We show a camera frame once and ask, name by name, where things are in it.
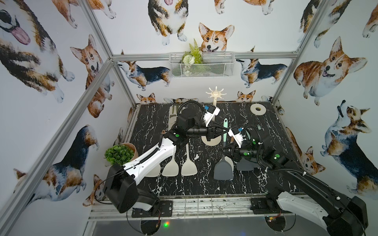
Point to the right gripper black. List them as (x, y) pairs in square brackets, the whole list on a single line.
[(234, 151)]

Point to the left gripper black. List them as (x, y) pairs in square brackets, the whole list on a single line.
[(210, 132)]

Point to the cream slotted turner wooden handle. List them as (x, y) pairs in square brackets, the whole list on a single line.
[(229, 160)]

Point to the grey spatula mint handle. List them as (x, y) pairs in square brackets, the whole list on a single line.
[(223, 170), (246, 165)]

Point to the cream spatula wooden handle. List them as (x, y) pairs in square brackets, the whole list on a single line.
[(171, 169)]

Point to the cream spoon wooden handle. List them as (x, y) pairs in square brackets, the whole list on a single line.
[(155, 172)]

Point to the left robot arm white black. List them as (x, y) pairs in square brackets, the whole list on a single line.
[(193, 120)]

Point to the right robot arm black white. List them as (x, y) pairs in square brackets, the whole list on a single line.
[(335, 212)]

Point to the white tape roll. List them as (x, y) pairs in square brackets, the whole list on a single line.
[(258, 109)]

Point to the fern and white flower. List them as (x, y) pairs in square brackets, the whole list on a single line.
[(191, 60)]

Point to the green potted plant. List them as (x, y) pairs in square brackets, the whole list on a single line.
[(120, 154)]

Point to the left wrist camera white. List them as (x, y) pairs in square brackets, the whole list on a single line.
[(210, 112)]

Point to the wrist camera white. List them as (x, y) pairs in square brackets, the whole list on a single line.
[(236, 133), (210, 112)]

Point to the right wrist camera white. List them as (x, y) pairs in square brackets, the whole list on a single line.
[(236, 133)]

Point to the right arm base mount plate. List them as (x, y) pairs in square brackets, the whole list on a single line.
[(264, 206)]

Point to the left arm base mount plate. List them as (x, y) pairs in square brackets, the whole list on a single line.
[(162, 208)]

